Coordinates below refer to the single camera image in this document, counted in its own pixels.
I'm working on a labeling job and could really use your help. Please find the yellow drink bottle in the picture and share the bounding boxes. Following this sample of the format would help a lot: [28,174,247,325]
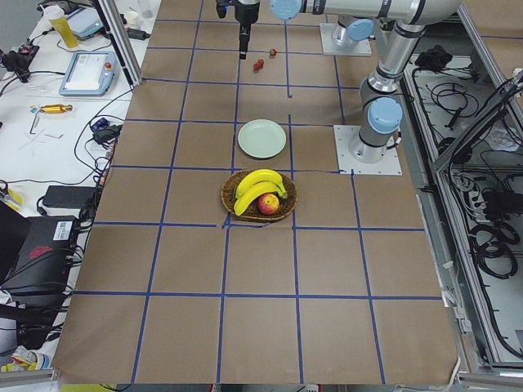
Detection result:
[43,5,78,48]

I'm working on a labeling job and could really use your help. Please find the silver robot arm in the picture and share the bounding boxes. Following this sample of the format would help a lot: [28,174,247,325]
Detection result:
[269,0,462,164]
[333,15,374,46]

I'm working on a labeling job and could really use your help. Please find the red yellow apple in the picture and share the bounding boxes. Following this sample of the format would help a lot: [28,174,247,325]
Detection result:
[257,194,280,216]

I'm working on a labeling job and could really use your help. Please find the aluminium frame post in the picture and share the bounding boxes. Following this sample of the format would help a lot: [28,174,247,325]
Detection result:
[92,0,142,87]

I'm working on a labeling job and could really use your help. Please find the black computer box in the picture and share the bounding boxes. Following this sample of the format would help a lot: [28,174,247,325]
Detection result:
[1,203,79,295]

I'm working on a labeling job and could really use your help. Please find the coiled black cables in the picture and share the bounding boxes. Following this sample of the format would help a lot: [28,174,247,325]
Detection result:
[467,222,521,281]

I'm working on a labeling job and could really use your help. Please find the black cloth bundle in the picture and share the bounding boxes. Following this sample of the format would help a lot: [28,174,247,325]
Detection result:
[414,45,453,72]

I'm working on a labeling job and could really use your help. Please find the yellow banana bunch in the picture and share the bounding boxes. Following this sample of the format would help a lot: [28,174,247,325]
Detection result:
[234,169,288,216]

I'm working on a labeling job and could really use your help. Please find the light green plate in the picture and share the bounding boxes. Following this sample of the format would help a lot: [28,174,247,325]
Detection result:
[238,119,287,159]

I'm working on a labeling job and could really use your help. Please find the black power adapter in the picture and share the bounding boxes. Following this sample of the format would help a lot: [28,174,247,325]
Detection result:
[42,185,95,209]

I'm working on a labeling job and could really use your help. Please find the woven wicker basket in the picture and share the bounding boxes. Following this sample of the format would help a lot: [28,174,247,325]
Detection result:
[221,169,297,222]

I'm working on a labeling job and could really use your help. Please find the far blue teach pendant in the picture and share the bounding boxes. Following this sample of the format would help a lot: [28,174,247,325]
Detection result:
[66,7,103,40]

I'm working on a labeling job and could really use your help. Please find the small black adapter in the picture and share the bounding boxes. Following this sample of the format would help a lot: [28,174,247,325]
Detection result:
[126,28,150,41]

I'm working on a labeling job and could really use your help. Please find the white paper cup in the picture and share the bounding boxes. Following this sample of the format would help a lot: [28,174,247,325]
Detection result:
[124,10,141,29]

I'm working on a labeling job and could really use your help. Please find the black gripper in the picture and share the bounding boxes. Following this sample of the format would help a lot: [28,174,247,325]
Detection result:
[216,0,260,60]

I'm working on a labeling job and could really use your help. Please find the blue teach pendant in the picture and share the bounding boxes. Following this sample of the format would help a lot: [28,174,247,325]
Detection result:
[66,7,103,40]
[59,51,118,96]

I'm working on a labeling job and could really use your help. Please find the gold metal cylinder tool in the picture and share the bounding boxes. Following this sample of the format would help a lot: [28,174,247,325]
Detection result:
[38,104,73,114]

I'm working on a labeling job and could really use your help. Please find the near blue teach pendant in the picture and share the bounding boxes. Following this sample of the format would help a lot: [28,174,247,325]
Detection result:
[59,51,118,96]

